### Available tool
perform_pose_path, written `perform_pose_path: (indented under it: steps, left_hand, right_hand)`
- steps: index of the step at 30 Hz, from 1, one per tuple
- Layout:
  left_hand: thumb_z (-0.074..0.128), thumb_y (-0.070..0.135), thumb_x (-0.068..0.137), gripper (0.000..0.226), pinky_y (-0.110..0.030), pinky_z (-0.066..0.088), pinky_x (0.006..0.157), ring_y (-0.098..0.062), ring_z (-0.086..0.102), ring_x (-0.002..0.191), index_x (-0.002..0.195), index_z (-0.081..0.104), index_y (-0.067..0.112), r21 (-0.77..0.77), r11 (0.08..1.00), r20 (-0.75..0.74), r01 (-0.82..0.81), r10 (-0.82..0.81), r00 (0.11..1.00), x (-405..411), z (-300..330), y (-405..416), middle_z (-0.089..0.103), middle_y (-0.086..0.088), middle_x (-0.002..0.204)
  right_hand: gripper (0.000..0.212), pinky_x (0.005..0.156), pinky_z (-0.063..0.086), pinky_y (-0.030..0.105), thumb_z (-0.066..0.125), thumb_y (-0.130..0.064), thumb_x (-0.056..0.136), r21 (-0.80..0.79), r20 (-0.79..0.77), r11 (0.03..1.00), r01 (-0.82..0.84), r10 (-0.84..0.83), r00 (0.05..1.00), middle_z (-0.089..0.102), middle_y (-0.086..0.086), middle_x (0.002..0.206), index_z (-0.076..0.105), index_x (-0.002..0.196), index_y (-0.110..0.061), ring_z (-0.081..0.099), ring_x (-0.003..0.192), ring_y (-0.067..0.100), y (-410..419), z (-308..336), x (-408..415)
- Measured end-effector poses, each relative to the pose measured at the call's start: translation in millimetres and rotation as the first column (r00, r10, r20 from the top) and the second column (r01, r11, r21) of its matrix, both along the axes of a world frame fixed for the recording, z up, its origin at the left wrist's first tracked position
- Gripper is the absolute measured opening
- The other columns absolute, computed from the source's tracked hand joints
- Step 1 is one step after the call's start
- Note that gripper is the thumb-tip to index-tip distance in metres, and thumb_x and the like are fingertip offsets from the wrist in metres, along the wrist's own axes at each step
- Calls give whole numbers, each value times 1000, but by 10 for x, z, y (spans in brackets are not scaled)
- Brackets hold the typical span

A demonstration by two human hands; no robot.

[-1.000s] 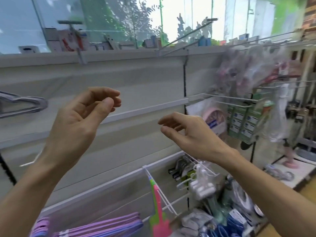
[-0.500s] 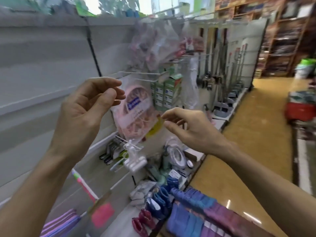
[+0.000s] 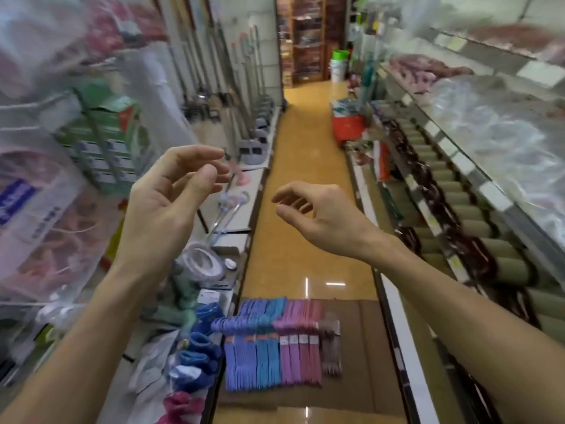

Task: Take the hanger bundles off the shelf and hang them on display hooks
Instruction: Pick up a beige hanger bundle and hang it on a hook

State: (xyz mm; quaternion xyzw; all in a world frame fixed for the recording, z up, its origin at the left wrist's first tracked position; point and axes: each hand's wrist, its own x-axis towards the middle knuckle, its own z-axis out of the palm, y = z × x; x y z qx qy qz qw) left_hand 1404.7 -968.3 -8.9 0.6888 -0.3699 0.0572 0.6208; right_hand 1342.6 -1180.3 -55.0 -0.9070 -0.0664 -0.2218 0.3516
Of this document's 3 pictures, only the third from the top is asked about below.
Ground red cardboard box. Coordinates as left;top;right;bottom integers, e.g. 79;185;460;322
332;100;368;145

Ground person's right forearm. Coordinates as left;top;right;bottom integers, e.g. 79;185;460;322
365;234;565;424

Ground person's right hand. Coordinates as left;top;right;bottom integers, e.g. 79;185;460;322
270;180;390;262

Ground pink cloth slipper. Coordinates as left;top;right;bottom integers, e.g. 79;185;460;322
158;390;206;424

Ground bundle of purple pink hangers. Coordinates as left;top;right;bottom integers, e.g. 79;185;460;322
273;299;324;389

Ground brown wooden display shelf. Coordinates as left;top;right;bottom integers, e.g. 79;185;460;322
277;0;350;86

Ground clear bag of pink goods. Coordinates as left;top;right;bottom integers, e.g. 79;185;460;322
0;141;122;302

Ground white store shelf unit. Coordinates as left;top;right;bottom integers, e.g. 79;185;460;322
110;106;283;424

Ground brown cardboard sheet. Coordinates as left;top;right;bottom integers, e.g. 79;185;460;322
215;299;408;412

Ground bundle of blue hangers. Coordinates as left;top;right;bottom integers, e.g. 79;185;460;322
211;298;287;392

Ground pile of blue cloth slippers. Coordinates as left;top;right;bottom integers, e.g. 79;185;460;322
170;304;223;391

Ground pink plastic item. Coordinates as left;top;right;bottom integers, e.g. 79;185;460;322
229;161;253;187

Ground bundle of brown hangers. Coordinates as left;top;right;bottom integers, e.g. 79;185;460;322
321;311;343;377

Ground green cloth slippers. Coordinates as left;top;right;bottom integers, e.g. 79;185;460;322
152;264;200;327

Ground white bucket with green lid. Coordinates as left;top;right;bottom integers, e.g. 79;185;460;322
330;49;350;82

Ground pile of pink goods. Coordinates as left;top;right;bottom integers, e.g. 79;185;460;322
388;54;475;94

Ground person's left hand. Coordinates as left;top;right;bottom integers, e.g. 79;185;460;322
112;145;233;283

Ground metal store shelf rack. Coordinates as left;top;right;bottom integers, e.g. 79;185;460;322
353;0;565;424

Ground blue and silver tool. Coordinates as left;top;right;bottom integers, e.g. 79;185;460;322
207;191;250;244

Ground row of hanging mops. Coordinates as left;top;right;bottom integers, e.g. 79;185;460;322
174;19;283;128

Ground stack of green boxes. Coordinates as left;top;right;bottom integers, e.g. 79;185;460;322
55;83;153;187

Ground person's left forearm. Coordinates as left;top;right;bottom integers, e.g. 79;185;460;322
0;259;178;424

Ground pile of clear plastic bags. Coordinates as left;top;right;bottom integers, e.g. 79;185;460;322
424;75;565;234

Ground row of olive rolls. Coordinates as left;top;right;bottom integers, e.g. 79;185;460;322
383;115;565;349

